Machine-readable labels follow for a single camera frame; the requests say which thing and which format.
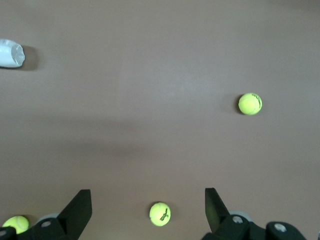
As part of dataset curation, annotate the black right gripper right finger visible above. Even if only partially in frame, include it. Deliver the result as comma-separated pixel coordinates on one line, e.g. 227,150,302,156
201,187,308,240

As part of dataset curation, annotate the clear white tennis ball can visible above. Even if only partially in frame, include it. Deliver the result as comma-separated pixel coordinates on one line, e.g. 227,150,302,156
0,38,26,69

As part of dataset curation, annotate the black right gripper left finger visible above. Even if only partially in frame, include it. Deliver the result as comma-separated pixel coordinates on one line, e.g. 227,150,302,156
0,189,93,240

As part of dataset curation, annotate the yellow tennis ball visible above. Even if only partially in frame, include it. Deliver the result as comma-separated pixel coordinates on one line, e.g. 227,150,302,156
1,215,30,235
237,92,263,116
149,201,172,227

